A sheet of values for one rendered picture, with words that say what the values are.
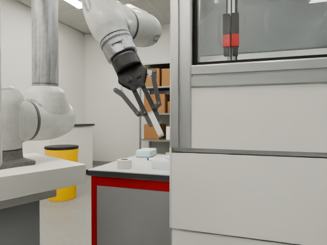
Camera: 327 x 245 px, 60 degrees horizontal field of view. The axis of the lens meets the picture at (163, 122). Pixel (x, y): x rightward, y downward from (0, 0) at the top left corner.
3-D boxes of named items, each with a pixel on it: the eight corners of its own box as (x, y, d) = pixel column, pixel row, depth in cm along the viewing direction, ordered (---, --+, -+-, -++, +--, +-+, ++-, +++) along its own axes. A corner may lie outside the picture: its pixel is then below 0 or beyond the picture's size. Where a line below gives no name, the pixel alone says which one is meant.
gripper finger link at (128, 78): (130, 75, 75) (125, 77, 75) (147, 113, 73) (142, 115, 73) (132, 79, 78) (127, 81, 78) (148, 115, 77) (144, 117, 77)
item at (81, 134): (11, 183, 428) (10, 103, 426) (62, 170, 537) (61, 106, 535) (50, 187, 405) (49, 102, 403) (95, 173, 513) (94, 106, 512)
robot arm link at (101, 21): (114, 25, 71) (145, 32, 82) (90, -26, 73) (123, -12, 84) (89, 49, 77) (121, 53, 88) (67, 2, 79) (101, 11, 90)
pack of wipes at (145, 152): (150, 157, 170) (150, 150, 170) (135, 157, 172) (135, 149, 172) (156, 154, 185) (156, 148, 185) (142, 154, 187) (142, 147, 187)
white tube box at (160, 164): (151, 168, 133) (151, 160, 133) (160, 166, 140) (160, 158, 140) (174, 171, 127) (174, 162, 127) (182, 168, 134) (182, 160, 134)
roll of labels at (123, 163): (114, 167, 136) (114, 159, 136) (126, 166, 140) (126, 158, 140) (122, 169, 131) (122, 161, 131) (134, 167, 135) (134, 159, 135)
